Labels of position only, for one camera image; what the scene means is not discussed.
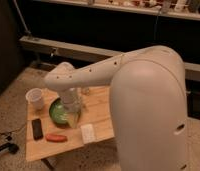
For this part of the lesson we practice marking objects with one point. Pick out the orange carrot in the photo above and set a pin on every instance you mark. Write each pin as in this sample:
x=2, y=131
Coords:
x=55, y=138

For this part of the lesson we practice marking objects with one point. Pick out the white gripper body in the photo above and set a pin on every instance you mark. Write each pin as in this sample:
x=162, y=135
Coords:
x=70, y=100

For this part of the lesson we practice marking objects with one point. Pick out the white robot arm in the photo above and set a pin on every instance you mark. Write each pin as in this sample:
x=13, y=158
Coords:
x=147, y=102

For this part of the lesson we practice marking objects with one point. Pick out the long wooden shelf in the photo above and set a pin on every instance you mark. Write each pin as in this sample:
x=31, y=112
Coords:
x=127, y=6

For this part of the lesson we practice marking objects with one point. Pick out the green bowl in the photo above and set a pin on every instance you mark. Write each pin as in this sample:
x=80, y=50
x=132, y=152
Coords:
x=57, y=112

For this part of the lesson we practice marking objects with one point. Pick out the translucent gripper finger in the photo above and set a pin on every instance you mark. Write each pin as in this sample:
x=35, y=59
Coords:
x=85, y=90
x=72, y=119

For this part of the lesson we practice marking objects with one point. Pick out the white sponge block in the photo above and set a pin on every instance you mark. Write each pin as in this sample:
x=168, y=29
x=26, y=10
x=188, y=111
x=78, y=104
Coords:
x=88, y=133

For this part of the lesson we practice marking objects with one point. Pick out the small wooden table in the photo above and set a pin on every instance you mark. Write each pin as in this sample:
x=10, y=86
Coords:
x=102, y=152

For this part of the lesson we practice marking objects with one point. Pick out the low metal rail base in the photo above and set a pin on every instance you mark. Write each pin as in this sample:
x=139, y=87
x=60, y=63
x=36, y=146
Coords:
x=86, y=53

